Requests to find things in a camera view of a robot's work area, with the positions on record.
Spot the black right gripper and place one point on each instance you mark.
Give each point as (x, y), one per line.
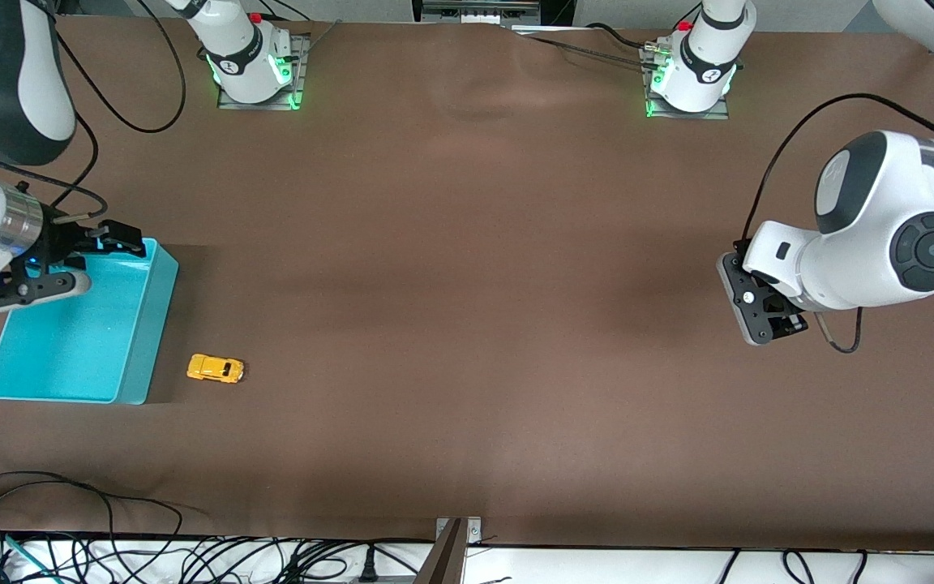
(60, 240)

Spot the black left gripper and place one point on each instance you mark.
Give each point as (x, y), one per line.
(789, 325)

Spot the yellow beetle toy car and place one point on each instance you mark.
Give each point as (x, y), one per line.
(214, 369)

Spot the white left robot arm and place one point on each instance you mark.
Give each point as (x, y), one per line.
(864, 243)

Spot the teal plastic bin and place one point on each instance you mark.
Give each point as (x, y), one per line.
(70, 349)

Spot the brown table cover sheet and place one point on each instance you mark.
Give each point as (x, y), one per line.
(467, 365)

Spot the black power plug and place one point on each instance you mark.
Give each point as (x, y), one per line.
(367, 568)

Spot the grey power strip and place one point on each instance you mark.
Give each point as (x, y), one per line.
(479, 10)

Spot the grey metal base plate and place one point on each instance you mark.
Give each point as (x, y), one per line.
(718, 115)
(302, 89)

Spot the small metal clamp bracket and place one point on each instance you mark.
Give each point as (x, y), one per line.
(473, 529)

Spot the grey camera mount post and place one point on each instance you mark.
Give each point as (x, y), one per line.
(447, 564)

